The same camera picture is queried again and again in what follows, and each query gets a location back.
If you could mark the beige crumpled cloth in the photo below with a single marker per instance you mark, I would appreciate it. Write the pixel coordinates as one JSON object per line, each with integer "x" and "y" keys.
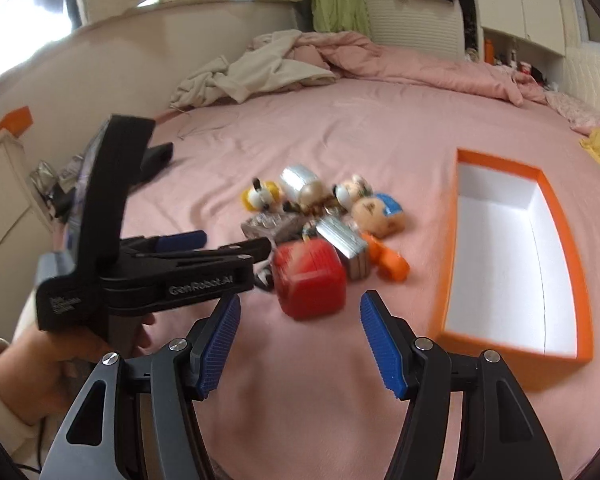
{"x": 250, "y": 70}

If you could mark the cream padded bed surround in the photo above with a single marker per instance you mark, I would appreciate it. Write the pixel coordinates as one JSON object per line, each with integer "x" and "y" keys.
{"x": 130, "y": 50}

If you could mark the person's left hand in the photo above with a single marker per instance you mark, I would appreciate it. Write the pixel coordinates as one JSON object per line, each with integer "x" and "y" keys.
{"x": 30, "y": 370}

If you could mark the orange cardboard box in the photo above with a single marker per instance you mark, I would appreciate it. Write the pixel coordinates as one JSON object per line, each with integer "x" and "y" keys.
{"x": 495, "y": 260}

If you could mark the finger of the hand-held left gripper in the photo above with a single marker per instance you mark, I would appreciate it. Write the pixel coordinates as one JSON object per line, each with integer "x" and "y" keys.
{"x": 180, "y": 241}
{"x": 245, "y": 250}

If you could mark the brown small box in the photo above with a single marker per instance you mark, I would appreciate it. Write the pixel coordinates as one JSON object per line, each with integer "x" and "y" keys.
{"x": 270, "y": 227}

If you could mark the pink bed sheet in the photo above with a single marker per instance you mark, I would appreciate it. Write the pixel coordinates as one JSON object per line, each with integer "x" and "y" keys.
{"x": 330, "y": 135}

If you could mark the silver foil packet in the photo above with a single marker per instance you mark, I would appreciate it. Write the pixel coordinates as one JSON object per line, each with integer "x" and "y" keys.
{"x": 42, "y": 175}

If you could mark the pink floral cloth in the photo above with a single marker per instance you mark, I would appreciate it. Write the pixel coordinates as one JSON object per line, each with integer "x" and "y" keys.
{"x": 575, "y": 110}

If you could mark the pink duvet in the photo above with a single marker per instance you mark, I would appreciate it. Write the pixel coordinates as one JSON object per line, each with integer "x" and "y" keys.
{"x": 420, "y": 70}

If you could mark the white louvred door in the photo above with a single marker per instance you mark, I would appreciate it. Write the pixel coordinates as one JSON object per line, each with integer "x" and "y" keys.
{"x": 415, "y": 25}

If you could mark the white tufted headboard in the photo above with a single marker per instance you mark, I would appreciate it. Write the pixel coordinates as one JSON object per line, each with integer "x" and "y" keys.
{"x": 590, "y": 75}

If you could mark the orange plastic toy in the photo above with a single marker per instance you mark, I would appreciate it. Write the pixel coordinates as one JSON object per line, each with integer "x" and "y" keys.
{"x": 392, "y": 262}

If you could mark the orange box lid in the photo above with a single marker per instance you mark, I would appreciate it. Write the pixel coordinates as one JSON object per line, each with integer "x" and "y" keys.
{"x": 17, "y": 120}

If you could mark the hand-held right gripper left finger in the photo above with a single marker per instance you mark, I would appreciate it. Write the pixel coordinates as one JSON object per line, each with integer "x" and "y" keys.
{"x": 220, "y": 345}

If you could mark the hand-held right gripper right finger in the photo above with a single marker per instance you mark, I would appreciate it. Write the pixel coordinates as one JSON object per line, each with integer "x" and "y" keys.
{"x": 380, "y": 345}

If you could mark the orange bottle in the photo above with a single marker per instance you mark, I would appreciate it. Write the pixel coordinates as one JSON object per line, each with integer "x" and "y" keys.
{"x": 489, "y": 52}

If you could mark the silver toy suitcase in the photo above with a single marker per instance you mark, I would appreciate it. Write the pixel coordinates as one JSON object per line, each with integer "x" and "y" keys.
{"x": 347, "y": 250}

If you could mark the black flat case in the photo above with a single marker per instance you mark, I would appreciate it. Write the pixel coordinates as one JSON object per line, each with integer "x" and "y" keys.
{"x": 157, "y": 157}

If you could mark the yellow and white toy figure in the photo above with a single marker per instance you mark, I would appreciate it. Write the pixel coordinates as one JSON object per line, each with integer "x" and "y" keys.
{"x": 262, "y": 195}

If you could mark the silver cylindrical jar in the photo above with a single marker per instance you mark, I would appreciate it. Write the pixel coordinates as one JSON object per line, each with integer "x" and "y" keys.
{"x": 302, "y": 185}

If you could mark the tan figurine with blue cap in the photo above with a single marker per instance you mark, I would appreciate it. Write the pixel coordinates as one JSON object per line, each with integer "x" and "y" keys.
{"x": 377, "y": 215}

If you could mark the red cube toy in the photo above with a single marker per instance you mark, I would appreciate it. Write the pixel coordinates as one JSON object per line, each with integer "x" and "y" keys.
{"x": 310, "y": 280}

